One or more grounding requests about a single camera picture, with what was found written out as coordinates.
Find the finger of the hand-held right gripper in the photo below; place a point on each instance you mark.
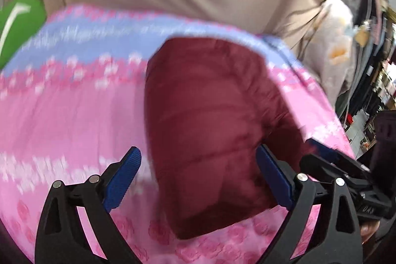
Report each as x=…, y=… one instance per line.
x=365, y=189
x=323, y=146

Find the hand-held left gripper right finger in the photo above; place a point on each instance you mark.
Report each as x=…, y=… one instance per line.
x=275, y=177

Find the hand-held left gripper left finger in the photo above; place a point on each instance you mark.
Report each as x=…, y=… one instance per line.
x=123, y=179

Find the maroon quilted jacket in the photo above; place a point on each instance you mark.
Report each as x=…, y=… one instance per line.
x=216, y=128

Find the person's right hand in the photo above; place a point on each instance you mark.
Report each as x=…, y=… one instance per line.
x=369, y=231

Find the cluttered shelf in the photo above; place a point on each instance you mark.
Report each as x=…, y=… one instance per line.
x=376, y=81

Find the floral pink and blue bedsheet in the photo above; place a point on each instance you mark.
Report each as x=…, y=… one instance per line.
x=77, y=115

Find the pale floral hanging garment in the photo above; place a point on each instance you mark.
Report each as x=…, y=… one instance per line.
x=335, y=47

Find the green cushion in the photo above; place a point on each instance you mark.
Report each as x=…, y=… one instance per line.
x=18, y=26

